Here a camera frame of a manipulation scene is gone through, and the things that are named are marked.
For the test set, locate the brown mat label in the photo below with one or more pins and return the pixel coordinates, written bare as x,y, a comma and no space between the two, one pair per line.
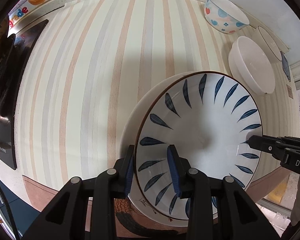
290,92

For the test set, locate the blue leaf pattern plate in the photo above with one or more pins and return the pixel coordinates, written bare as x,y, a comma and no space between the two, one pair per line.
209,118

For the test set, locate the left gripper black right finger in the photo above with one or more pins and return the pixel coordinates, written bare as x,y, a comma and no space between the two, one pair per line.
219,208

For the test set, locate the plain white bowl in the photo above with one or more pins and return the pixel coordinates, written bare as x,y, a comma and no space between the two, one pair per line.
248,63

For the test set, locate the black induction cooktop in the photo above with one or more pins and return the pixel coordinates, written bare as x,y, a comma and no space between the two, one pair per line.
13,60

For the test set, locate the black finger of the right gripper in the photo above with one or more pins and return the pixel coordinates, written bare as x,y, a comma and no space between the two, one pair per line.
273,145

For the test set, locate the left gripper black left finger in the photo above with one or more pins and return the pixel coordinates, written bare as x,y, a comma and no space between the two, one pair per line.
84,209

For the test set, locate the white bowl with dark rim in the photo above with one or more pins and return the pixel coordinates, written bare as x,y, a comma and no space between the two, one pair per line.
267,44

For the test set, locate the blue smartphone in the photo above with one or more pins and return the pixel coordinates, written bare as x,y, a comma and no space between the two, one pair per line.
285,66

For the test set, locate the white bowl with blue dots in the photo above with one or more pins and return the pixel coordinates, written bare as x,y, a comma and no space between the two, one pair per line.
225,16

